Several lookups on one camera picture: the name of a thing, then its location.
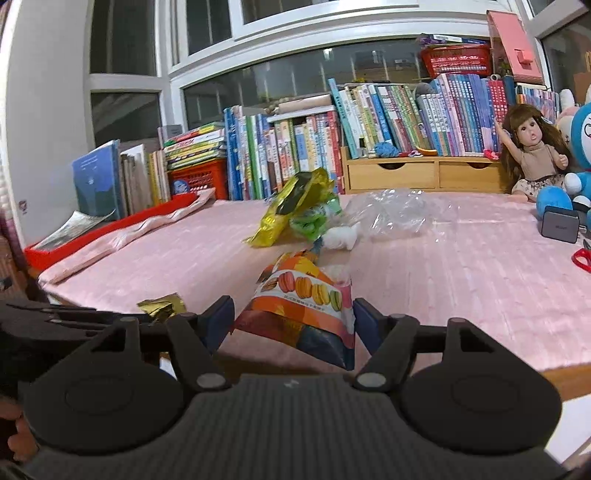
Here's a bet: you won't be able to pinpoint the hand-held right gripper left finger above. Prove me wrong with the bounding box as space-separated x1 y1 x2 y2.
78 296 236 393

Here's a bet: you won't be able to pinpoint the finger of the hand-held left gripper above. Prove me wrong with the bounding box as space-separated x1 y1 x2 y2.
44 304 156 325

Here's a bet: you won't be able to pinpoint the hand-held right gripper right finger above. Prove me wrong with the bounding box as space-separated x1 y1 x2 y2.
353 298 505 393

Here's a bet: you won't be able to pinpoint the small gold foil wrapper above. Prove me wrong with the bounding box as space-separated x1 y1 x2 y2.
137 293 188 324

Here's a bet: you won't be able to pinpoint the orange macaron print packet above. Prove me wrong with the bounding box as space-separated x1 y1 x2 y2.
231 249 356 370

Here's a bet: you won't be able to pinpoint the green plastic wrapper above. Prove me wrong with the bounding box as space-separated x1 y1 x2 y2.
290 203 342 241

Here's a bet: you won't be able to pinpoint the clear plastic bag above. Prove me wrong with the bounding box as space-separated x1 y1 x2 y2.
339 188 455 241

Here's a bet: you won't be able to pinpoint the gold green foil bag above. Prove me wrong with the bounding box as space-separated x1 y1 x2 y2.
242 167 335 248

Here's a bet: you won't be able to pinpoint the person's left hand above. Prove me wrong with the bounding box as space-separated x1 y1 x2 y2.
0 401 38 462

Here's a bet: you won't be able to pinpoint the crumpled white tissue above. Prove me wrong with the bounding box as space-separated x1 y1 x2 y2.
322 223 361 251

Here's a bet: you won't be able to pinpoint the silver glossy sheet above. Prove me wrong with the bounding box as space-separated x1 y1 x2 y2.
32 210 118 252

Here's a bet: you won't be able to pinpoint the folded pink cloth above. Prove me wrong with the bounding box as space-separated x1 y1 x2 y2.
39 188 217 284

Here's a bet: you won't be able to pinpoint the red plastic crate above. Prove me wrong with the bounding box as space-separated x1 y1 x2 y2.
167 159 230 200

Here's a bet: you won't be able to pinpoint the wooden drawer organizer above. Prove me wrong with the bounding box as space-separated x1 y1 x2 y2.
341 147 506 193

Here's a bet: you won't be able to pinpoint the stack of flat books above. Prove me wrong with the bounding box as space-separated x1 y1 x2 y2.
163 122 228 172
418 34 490 47

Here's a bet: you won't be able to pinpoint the black charger box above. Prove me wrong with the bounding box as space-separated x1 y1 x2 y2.
541 205 581 244

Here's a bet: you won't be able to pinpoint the blue cat plush toy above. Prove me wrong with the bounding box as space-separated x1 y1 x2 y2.
536 102 591 220

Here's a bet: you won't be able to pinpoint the red scissors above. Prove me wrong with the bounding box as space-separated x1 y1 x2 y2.
571 237 591 271

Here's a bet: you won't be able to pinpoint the rolled brown paper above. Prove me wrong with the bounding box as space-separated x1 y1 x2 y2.
274 95 333 114

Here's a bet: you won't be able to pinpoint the long-haired doll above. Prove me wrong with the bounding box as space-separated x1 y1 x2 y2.
494 104 573 204

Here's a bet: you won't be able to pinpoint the red plastic basket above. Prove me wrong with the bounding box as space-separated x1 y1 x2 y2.
420 44 494 79

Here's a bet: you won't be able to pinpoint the white bunny plush toy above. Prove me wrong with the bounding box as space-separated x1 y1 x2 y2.
556 85 591 136

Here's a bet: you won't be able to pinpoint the pink board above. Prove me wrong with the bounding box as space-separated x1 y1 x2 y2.
486 10 546 85

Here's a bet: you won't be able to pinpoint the brown paper bag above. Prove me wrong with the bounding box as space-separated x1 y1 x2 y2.
573 71 591 104

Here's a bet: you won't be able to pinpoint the white window frame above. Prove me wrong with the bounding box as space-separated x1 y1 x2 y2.
85 0 591 136

